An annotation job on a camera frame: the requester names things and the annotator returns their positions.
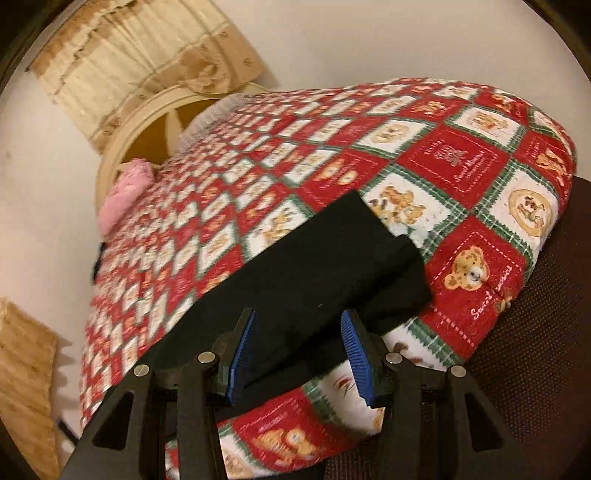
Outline cream wooden headboard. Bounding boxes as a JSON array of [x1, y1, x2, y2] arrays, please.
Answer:
[[95, 83, 273, 213]]

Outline beige patterned curtain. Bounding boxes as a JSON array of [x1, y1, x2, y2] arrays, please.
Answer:
[[0, 298, 58, 467], [25, 0, 264, 155]]

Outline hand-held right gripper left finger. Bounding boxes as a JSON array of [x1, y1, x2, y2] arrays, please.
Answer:
[[59, 308, 257, 480]]

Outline dark brown mesh chair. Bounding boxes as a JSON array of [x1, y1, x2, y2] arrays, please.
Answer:
[[323, 178, 591, 480]]

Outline white striped pillow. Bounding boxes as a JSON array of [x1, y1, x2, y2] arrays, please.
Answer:
[[178, 92, 252, 153]]

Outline small black object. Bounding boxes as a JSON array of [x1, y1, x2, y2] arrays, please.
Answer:
[[90, 240, 107, 282]]

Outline pink pillow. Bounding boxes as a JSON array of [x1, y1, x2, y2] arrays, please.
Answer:
[[99, 158, 155, 236]]

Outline red bear-printed blanket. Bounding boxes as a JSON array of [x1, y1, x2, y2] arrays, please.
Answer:
[[78, 78, 578, 480]]

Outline black cable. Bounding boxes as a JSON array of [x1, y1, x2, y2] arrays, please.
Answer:
[[58, 418, 79, 446]]

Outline black pants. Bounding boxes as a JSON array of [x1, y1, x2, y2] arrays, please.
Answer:
[[136, 191, 434, 411]]

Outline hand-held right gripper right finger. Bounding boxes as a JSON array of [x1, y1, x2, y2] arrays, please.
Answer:
[[340, 310, 520, 480]]

